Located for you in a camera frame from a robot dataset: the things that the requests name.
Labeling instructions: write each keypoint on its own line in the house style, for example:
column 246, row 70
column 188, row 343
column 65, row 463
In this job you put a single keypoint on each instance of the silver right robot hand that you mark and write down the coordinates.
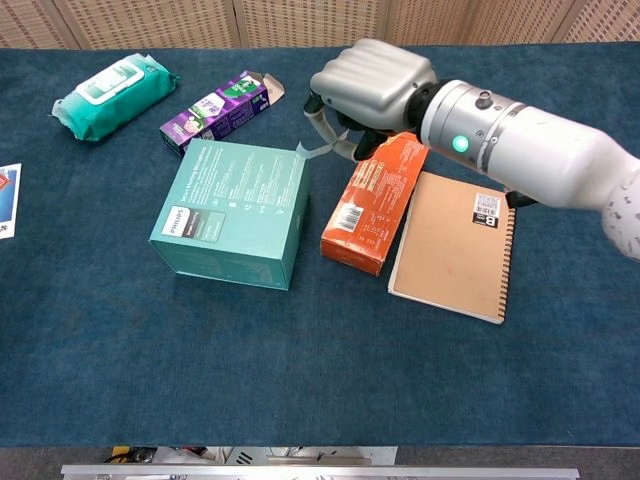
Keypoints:
column 375, row 80

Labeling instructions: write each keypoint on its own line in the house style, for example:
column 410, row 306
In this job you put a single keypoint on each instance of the beige woven folding screen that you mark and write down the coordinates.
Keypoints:
column 200, row 20

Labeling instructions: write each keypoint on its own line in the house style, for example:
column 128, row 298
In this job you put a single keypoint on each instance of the dark blue table cloth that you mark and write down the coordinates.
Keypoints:
column 320, row 360

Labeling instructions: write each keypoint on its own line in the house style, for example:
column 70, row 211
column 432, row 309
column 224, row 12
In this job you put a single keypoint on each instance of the brown spiral notebook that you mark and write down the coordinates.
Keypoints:
column 450, row 270

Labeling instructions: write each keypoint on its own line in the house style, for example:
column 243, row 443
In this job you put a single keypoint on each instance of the teal Philips box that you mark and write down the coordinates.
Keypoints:
column 235, row 210

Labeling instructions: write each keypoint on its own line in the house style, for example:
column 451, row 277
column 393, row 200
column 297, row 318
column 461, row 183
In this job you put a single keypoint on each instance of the purple toothpaste box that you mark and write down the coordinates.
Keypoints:
column 215, row 112

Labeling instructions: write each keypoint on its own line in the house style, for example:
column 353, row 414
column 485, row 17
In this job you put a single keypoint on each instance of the orange cardboard box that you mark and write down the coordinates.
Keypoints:
column 375, row 200

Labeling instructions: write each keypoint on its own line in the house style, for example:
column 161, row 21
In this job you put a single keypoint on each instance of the blue white printed card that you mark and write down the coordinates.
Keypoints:
column 7, row 200

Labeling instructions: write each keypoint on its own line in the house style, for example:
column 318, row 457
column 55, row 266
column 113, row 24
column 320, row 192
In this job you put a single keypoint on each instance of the aluminium rail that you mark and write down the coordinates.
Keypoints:
column 320, row 472

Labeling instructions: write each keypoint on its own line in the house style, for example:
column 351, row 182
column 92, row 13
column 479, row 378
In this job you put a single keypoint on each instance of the green wet wipes pack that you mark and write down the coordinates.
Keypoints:
column 115, row 100

